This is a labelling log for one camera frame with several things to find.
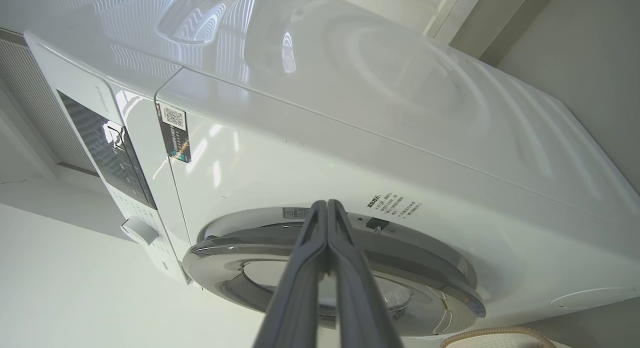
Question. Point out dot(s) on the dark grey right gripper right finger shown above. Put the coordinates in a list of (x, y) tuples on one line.
[(362, 308)]

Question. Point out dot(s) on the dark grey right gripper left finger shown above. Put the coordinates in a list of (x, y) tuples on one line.
[(295, 298)]

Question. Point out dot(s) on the round glass washing machine door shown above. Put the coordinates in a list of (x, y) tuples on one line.
[(225, 268)]

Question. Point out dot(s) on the black door lock socket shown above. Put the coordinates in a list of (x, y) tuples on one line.
[(377, 224)]

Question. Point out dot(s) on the cream perforated laundry basket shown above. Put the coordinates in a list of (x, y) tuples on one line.
[(495, 332)]

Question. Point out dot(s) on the white washing machine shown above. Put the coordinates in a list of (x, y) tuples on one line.
[(350, 113)]

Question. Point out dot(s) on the grey warning sticker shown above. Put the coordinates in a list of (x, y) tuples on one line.
[(294, 213)]

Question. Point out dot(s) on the white washer control knob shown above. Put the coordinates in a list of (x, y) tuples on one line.
[(140, 231)]

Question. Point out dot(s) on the black QR code sticker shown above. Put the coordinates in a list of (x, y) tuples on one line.
[(175, 135)]

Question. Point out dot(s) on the round white filter cover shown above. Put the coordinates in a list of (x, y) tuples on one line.
[(592, 298)]

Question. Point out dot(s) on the dark washer control panel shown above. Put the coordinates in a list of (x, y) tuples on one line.
[(107, 148)]

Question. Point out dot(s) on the white door frame trim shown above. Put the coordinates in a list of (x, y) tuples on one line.
[(480, 18)]

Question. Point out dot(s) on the white slatted wall grille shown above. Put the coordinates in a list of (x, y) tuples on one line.
[(35, 98)]

